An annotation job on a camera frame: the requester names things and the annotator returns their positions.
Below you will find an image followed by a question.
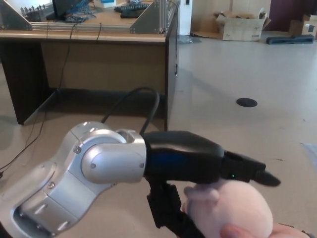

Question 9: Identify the black computer keyboard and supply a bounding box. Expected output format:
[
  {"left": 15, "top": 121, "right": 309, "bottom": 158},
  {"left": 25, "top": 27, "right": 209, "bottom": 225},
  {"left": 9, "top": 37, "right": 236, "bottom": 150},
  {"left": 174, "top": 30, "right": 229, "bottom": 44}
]
[{"left": 113, "top": 2, "right": 152, "bottom": 13}]

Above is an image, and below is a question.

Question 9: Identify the person's bare hand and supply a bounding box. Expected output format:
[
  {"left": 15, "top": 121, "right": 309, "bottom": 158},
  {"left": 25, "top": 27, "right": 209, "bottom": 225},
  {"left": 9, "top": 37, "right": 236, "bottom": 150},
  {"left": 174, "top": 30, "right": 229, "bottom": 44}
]
[{"left": 220, "top": 222, "right": 312, "bottom": 238}]

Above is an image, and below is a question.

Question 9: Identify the flat black desk device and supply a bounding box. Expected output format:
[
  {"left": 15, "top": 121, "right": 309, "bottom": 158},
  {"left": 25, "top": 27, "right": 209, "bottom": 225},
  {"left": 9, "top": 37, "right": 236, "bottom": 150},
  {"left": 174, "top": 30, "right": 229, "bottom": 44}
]
[{"left": 120, "top": 9, "right": 144, "bottom": 19}]

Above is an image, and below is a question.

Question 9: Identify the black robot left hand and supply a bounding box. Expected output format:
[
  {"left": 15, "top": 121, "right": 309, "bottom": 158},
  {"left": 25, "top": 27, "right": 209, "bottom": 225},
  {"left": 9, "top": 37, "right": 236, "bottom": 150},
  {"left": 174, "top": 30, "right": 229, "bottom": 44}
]
[{"left": 143, "top": 130, "right": 282, "bottom": 238}]

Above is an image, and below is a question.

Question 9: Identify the long thin black cable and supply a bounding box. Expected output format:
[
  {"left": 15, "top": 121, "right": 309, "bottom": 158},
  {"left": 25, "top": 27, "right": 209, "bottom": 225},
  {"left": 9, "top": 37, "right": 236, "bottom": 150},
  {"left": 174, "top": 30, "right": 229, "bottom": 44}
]
[{"left": 0, "top": 23, "right": 77, "bottom": 178}]

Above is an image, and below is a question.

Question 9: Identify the clear plastic bag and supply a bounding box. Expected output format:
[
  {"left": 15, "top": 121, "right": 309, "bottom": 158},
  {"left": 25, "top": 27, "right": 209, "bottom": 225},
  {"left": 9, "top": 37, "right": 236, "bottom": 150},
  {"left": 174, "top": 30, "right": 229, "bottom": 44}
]
[{"left": 178, "top": 36, "right": 202, "bottom": 44}]

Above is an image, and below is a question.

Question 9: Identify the large open cardboard box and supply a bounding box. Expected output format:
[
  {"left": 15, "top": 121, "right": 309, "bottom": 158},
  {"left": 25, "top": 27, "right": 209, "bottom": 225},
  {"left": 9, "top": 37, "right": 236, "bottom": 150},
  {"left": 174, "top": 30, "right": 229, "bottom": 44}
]
[{"left": 214, "top": 8, "right": 272, "bottom": 42}]

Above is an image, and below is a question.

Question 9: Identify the black monitor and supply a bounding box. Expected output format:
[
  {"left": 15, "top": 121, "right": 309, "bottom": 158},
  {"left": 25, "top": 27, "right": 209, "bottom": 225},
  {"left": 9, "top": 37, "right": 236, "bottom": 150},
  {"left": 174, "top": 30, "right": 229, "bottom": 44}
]
[{"left": 46, "top": 0, "right": 85, "bottom": 20}]

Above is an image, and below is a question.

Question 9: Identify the wooden desk with dark sides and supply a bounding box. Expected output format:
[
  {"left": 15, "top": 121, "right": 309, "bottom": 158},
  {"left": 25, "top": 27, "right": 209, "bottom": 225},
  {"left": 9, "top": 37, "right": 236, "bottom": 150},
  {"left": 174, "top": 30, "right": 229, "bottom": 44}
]
[{"left": 0, "top": 0, "right": 181, "bottom": 131}]

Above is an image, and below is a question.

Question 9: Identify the thick black wrist cable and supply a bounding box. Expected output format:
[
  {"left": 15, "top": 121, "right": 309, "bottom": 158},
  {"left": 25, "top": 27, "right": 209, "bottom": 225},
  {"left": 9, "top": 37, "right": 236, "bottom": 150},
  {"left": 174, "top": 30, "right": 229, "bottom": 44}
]
[{"left": 101, "top": 86, "right": 160, "bottom": 136}]

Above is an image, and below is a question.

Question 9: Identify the black round floor cover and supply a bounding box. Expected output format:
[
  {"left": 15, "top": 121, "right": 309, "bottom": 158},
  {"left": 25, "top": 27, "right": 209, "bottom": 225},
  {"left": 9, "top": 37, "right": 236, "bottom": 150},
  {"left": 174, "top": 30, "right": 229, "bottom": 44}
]
[{"left": 236, "top": 97, "right": 258, "bottom": 108}]

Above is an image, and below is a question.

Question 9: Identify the small cardboard box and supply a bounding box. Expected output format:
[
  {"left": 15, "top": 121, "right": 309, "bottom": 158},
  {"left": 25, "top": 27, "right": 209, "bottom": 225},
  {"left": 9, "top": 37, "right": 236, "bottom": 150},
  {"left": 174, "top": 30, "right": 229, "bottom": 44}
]
[{"left": 288, "top": 14, "right": 317, "bottom": 38}]

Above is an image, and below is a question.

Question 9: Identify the blue cable bundle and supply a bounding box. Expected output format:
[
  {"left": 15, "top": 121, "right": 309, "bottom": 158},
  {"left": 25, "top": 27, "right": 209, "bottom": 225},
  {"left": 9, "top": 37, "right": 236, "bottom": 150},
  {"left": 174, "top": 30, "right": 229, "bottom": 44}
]
[{"left": 64, "top": 0, "right": 97, "bottom": 23}]

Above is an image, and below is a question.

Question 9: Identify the white plush dumpling toy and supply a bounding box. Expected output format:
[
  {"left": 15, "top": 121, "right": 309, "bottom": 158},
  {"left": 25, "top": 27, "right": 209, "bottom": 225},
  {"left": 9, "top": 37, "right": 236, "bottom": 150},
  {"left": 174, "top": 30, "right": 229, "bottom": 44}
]
[{"left": 183, "top": 180, "right": 274, "bottom": 238}]

